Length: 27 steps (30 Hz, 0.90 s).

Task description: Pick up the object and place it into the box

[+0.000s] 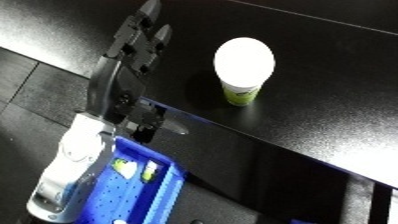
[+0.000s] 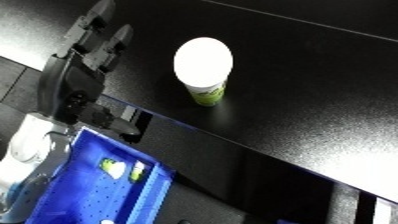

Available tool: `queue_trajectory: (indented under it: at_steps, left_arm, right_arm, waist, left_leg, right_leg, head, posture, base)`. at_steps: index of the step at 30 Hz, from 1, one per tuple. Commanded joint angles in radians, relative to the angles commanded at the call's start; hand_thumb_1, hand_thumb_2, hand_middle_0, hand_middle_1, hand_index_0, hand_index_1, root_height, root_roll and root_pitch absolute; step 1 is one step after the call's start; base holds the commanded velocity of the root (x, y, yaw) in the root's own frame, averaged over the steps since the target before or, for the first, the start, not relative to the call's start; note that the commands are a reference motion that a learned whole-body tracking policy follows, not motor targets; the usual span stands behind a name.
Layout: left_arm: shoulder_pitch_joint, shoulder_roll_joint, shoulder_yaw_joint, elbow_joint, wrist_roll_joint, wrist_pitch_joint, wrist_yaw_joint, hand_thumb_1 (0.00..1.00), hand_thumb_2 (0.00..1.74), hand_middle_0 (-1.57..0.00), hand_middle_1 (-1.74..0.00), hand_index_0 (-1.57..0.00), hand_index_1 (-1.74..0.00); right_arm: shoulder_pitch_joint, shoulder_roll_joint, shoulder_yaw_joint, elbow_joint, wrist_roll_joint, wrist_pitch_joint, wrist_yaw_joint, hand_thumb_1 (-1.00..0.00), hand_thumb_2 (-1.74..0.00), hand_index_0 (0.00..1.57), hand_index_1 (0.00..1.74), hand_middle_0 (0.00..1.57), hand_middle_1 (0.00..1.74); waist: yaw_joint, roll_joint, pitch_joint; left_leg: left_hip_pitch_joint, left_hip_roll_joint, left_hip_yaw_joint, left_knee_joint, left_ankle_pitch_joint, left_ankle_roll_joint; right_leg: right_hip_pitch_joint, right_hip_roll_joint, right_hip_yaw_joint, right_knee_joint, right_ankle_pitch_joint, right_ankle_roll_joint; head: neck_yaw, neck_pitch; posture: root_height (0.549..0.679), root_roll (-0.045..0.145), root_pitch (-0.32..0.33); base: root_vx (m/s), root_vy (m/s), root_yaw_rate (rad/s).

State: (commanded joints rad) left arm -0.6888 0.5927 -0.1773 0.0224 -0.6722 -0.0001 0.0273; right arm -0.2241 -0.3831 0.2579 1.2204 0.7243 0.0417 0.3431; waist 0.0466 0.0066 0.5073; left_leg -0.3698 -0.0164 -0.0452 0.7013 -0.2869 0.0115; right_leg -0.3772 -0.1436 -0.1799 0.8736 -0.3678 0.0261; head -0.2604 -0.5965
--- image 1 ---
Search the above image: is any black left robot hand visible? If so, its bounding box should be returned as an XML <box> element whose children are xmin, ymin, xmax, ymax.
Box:
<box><xmin>85</xmin><ymin>0</ymin><xmax>192</xmax><ymax>137</ymax></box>

